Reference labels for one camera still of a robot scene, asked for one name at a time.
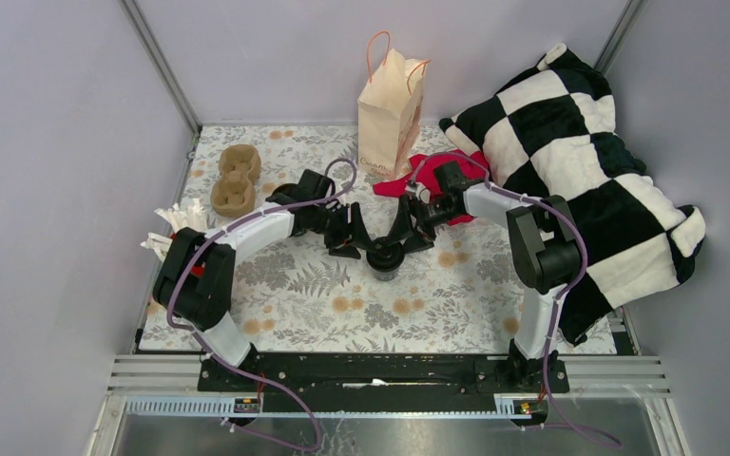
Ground black white checkered blanket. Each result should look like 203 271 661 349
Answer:
439 44 705 345

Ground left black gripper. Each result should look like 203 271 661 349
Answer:
310 200 376 258

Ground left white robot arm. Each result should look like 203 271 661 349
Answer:
152 170 375 390

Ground floral table mat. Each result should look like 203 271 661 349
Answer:
139 123 618 355

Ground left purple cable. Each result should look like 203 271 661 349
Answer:
164 158 358 452

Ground dark translucent coffee cup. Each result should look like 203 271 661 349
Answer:
372 270 398 282

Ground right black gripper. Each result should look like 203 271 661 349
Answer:
384 193 461 257

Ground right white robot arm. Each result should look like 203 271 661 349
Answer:
375 161 587 391

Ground red cloth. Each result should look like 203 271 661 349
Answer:
372 149 489 199

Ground brown pulp cup carrier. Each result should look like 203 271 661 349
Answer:
210 144 261 219

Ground beige paper bag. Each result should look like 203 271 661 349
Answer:
357 44 430 179

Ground black cup lid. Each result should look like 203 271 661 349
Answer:
366 237 405 273

